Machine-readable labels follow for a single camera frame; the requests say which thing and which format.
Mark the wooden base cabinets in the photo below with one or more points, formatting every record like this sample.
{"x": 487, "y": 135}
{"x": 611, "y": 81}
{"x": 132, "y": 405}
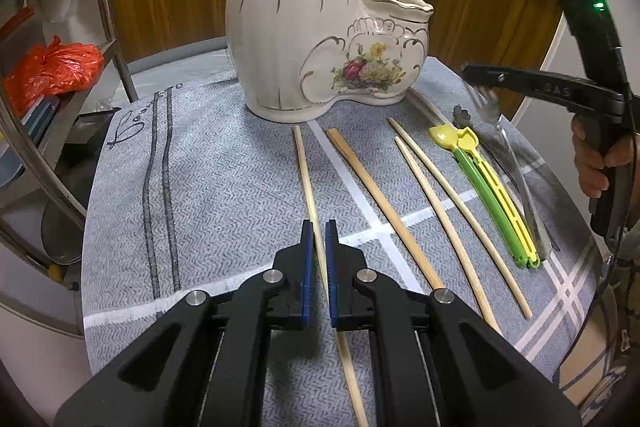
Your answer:
{"x": 170, "y": 2}

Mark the yellow plastic fork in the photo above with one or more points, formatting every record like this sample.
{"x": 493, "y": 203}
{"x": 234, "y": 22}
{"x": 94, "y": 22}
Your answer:
{"x": 468, "y": 139}

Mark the person's right hand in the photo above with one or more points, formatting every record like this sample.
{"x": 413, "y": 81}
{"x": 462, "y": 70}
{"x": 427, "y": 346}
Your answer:
{"x": 590, "y": 172}

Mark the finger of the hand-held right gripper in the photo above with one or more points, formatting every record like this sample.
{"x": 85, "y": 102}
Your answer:
{"x": 480, "y": 76}

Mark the metal shelf rack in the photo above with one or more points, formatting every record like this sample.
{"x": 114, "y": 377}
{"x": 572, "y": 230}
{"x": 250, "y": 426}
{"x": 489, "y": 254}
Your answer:
{"x": 122, "y": 72}

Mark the round metal pan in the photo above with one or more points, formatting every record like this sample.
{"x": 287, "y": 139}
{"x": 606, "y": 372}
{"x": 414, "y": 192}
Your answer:
{"x": 62, "y": 242}

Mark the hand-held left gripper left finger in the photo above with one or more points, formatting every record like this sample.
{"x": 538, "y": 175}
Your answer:
{"x": 307, "y": 272}

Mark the grey woven tablecloth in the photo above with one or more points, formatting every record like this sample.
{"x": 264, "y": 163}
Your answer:
{"x": 210, "y": 187}

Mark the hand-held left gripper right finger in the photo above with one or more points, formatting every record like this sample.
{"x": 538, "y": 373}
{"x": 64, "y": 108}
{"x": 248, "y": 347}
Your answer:
{"x": 333, "y": 272}

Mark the curved metal rail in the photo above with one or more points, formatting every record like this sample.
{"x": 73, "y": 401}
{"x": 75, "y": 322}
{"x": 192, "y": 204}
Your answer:
{"x": 60, "y": 188}

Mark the brown wooden chopstick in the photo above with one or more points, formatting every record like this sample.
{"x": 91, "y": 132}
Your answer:
{"x": 384, "y": 207}

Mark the floral ceramic utensil holder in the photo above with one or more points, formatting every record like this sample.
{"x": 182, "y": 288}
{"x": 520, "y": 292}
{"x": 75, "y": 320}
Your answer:
{"x": 280, "y": 47}

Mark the large orange plastic bag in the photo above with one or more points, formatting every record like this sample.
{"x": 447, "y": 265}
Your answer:
{"x": 55, "y": 67}

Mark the metal spoon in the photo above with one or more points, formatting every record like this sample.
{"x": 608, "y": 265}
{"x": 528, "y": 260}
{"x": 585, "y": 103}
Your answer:
{"x": 461, "y": 116}

